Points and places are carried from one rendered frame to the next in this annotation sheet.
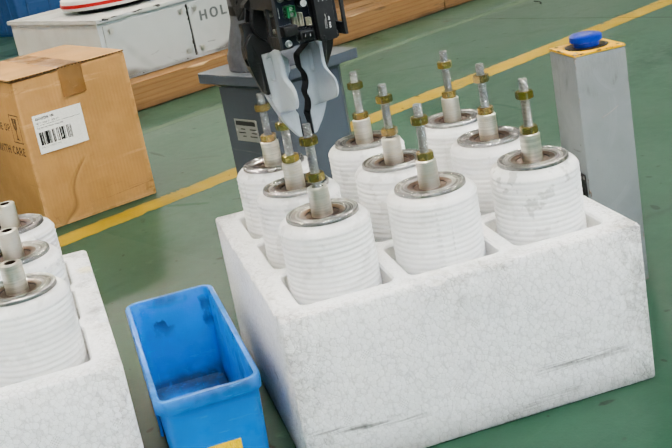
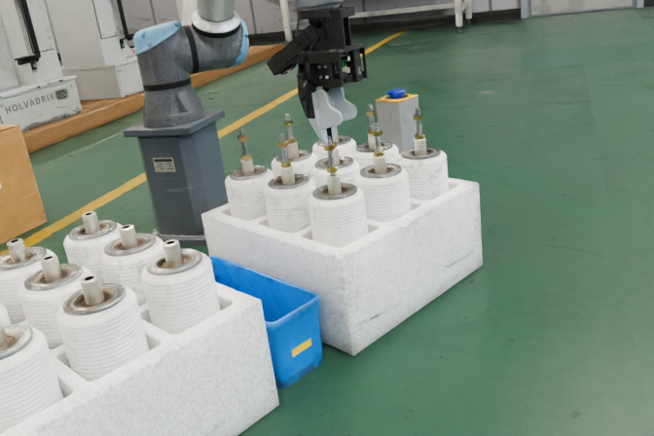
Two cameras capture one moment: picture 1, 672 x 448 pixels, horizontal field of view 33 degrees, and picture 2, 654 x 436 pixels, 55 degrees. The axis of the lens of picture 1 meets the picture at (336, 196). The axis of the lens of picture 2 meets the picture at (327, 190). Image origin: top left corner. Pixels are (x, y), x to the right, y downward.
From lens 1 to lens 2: 0.58 m
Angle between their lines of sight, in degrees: 29
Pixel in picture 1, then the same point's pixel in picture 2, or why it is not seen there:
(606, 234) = (467, 189)
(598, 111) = (408, 131)
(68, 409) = (233, 336)
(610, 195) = not seen: hidden behind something
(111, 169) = (18, 207)
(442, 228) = (399, 194)
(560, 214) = (444, 181)
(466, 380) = (417, 279)
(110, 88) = (13, 151)
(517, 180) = (424, 163)
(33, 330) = (202, 286)
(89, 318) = not seen: hidden behind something
